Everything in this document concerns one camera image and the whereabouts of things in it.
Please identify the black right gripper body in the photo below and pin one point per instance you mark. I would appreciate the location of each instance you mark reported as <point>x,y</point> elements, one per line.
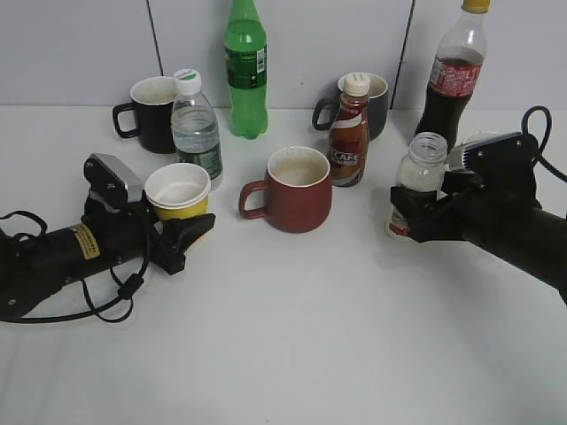
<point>505,206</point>

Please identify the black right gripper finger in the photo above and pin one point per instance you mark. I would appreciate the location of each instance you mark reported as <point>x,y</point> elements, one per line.
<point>458,182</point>
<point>423,217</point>

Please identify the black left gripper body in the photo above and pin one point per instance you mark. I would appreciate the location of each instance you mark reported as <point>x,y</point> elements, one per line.
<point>120,236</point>

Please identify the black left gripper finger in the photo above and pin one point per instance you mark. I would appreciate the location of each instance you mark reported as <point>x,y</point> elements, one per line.
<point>147,208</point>
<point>176,237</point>

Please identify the yellow paper cup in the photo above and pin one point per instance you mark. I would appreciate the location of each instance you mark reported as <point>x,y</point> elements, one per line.
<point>179,191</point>

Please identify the milk bottle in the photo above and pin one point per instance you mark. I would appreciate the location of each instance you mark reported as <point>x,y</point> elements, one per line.
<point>423,167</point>

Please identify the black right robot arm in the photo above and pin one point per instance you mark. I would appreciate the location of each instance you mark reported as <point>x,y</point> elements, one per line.
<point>544,259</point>

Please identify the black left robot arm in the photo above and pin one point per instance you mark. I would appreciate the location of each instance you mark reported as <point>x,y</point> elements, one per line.
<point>36,267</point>

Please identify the white ceramic mug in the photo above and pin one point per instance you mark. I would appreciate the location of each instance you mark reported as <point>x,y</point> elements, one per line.
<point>480,138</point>

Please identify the clear water bottle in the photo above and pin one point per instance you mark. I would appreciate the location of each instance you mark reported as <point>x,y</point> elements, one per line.
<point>194,126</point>

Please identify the cola bottle yellow cap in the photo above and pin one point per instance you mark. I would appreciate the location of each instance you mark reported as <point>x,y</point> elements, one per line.
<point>454,74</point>

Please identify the brown coffee bottle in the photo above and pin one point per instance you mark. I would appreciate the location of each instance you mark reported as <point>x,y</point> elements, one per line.
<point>349,134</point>

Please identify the black mug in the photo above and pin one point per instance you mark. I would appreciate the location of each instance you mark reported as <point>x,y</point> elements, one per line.
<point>151,101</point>

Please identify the dark grey mug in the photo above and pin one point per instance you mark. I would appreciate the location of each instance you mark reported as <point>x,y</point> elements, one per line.
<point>377,108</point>

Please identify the red ceramic mug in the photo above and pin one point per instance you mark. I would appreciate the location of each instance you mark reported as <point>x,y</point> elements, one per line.
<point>296,193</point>

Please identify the green soda bottle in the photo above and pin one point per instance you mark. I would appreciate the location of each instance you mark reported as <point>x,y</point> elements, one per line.
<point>246,50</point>

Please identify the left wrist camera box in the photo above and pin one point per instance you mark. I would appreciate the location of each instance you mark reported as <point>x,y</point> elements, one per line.
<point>111,183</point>

